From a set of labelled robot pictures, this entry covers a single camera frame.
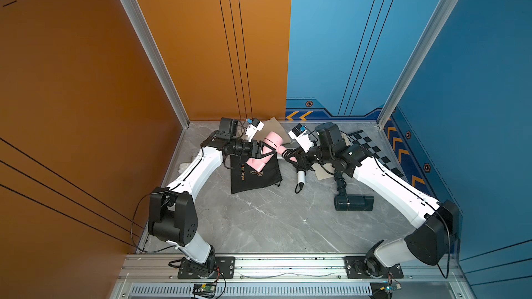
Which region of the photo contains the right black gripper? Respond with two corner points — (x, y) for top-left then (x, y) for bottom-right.
(283, 140), (335, 171)

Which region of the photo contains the pink hair dryer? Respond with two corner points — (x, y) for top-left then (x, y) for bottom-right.
(246, 132), (288, 172)

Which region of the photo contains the black drawstring dryer bag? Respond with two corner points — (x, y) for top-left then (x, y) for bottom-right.
(230, 156), (283, 195)

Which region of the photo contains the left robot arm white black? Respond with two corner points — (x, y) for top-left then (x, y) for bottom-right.
(148, 118), (283, 278)

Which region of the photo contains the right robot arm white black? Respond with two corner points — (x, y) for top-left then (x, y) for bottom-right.
(281, 123), (459, 278)

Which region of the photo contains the white hair dryer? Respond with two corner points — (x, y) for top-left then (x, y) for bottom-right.
(281, 148), (306, 194)

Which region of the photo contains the dark green hair dryer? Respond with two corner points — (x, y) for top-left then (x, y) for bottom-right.
(334, 170), (375, 212)

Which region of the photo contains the beige cloth bag right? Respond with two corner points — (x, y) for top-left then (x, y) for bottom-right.
(313, 163), (335, 181)

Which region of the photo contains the beige cloth bag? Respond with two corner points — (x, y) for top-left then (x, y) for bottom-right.
(254, 118), (292, 143)
(313, 163), (335, 181)

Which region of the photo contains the beige cloth bag rear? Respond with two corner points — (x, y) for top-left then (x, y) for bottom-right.
(254, 118), (292, 143)

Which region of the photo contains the black white checkerboard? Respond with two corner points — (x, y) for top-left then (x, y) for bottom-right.
(346, 130), (405, 179)

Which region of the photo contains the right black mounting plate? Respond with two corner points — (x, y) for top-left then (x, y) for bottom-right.
(344, 256), (404, 279)

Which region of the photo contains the black mounting plate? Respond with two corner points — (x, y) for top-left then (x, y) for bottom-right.
(177, 256), (236, 280)
(344, 256), (404, 279)

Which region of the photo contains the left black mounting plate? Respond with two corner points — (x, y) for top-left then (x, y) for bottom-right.
(177, 256), (236, 280)

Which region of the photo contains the left green circuit board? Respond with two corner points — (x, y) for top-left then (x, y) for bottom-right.
(191, 283), (218, 299)

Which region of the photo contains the green circuit board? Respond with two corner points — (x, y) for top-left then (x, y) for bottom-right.
(191, 283), (218, 299)
(369, 283), (403, 299)

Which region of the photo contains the right green circuit board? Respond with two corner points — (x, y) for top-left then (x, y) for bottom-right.
(369, 283), (403, 299)

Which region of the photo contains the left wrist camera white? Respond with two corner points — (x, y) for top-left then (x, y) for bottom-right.
(244, 118), (265, 142)

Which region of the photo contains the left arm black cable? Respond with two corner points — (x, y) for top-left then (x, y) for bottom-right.
(130, 188), (175, 254)

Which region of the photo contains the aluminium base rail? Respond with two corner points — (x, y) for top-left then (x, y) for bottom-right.
(110, 253), (475, 298)

